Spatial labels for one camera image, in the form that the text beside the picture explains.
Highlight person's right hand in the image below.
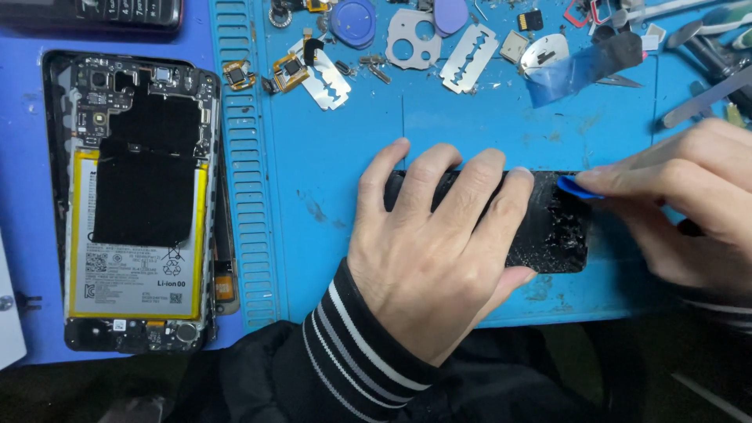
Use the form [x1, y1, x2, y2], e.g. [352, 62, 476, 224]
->
[576, 117, 752, 302]

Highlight person's left hand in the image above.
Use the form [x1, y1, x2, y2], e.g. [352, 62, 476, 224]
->
[347, 138, 538, 368]

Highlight blue plastic pick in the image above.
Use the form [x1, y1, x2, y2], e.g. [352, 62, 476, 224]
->
[556, 175, 605, 201]

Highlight black cracked phone screen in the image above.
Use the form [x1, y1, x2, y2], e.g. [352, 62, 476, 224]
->
[383, 170, 593, 275]

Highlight metal spudger tool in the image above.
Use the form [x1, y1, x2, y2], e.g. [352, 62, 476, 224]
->
[662, 66, 752, 129]

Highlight blue plastic film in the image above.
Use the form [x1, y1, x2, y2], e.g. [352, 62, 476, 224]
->
[524, 31, 645, 109]

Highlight silver metal pick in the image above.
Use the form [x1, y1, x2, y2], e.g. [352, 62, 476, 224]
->
[520, 33, 570, 76]

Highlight silver metal shield plate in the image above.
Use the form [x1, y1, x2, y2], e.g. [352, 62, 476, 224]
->
[499, 30, 530, 64]

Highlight blue repair mat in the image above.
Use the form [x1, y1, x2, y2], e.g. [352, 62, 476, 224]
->
[208, 0, 752, 333]

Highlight black memory card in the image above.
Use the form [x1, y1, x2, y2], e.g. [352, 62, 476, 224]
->
[517, 9, 544, 33]

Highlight silver razor blade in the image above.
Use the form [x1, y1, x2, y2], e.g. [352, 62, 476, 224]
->
[288, 38, 352, 111]
[439, 23, 500, 95]

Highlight purple plastic pick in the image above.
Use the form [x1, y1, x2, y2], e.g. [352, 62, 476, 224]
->
[434, 0, 470, 37]

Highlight blue round opening tool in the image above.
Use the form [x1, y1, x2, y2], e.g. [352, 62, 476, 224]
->
[329, 0, 377, 51]

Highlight opened phone with battery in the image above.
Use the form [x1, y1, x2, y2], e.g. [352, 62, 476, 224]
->
[41, 50, 223, 354]

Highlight black keypad phone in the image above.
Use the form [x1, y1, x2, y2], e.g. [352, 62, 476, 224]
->
[0, 0, 184, 31]

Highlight white paper sheet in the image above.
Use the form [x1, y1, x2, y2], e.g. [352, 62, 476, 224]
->
[0, 232, 28, 371]

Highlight black tool handle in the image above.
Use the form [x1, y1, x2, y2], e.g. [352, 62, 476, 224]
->
[681, 35, 752, 115]

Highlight grey camera lens frame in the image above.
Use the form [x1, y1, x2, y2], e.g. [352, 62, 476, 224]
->
[385, 8, 443, 71]

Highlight gold camera module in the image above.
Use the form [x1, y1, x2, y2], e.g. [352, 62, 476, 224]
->
[271, 53, 310, 94]
[222, 60, 257, 91]

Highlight black flex cable strip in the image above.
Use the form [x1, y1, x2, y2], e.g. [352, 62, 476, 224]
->
[213, 147, 242, 316]

